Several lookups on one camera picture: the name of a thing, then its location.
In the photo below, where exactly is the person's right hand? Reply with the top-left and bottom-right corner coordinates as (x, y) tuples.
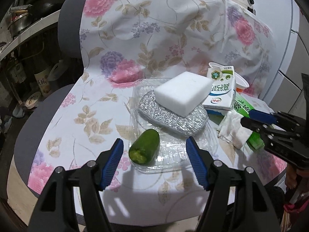
(285, 165), (304, 189)

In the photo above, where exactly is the bitten green cucumber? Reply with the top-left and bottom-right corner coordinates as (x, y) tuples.
(128, 129), (160, 165)

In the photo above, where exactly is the metal kitchen shelf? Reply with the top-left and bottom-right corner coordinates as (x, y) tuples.
(0, 10), (61, 61)

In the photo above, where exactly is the white milk carton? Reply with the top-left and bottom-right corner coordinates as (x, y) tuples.
(202, 66), (236, 115)

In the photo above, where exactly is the grey refrigerator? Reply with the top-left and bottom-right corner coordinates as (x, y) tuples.
(254, 0), (308, 118)

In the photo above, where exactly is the floral cloth cover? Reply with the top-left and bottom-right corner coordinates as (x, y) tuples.
(28, 0), (286, 226)

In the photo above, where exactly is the silver scouring pad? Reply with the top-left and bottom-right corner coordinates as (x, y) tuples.
(138, 91), (208, 137)

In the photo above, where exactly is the clear plastic tray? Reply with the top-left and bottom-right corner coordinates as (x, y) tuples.
(129, 78), (219, 173)

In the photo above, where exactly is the grey padded chair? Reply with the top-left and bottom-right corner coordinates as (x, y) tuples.
(13, 0), (92, 199)

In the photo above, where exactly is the green tea plastic bottle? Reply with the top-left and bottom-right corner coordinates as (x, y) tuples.
(233, 93), (272, 150)

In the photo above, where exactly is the white sponge block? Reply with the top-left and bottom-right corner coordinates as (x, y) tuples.
(154, 72), (213, 117)

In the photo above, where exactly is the white tissue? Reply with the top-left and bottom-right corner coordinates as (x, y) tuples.
(217, 109), (252, 149)

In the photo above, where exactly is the orange white noodle bowl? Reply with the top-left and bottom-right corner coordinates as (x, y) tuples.
(235, 73), (249, 93)

